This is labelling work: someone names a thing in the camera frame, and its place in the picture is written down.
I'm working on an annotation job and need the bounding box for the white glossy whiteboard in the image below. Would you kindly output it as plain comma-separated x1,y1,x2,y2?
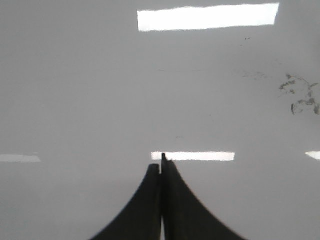
0,0,320,240

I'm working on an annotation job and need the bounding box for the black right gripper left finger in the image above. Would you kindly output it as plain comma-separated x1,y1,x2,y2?
93,164,162,240

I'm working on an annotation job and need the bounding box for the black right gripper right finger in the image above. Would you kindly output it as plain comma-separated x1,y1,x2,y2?
161,153,243,240

